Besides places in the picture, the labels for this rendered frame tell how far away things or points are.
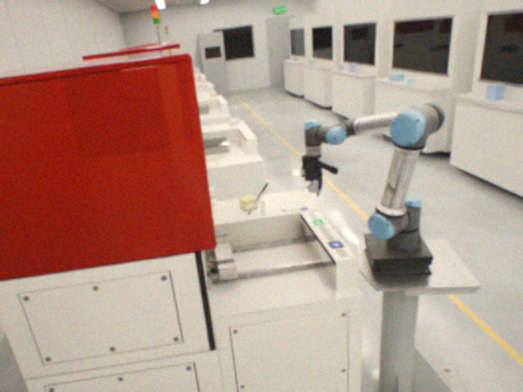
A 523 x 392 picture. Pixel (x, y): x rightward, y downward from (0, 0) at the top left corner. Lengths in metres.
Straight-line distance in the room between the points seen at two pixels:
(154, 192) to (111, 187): 0.13
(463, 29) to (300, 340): 5.13
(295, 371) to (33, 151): 1.38
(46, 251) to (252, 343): 0.92
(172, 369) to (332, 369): 0.76
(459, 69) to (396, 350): 4.70
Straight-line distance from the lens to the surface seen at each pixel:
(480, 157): 5.66
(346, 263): 1.88
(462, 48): 6.49
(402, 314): 2.23
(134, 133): 1.31
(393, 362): 2.40
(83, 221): 1.41
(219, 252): 2.17
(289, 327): 1.89
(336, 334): 1.98
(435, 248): 2.31
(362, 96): 8.48
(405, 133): 1.71
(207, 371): 1.71
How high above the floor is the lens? 1.86
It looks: 25 degrees down
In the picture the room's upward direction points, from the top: 7 degrees counter-clockwise
